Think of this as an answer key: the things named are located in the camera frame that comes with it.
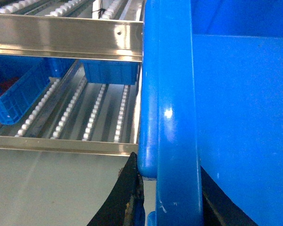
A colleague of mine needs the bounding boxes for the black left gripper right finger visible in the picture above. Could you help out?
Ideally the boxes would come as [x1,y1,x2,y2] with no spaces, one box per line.
[200,168,257,226]

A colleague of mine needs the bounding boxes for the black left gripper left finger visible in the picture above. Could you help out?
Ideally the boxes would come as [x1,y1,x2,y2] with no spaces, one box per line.
[88,152,145,226]

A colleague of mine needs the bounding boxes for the large blue plastic crate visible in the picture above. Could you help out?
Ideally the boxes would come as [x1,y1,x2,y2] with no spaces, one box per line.
[138,0,283,226]

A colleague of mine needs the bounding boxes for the steel roller flow shelf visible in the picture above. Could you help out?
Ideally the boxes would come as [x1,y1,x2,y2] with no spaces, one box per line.
[0,0,145,156]

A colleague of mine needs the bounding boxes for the small blue crate rear shelf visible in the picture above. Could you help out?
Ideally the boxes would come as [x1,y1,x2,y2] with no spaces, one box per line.
[79,59,139,85]

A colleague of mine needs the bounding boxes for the blue crate on lower shelf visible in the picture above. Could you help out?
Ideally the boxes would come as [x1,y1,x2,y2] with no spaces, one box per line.
[0,55,74,125]

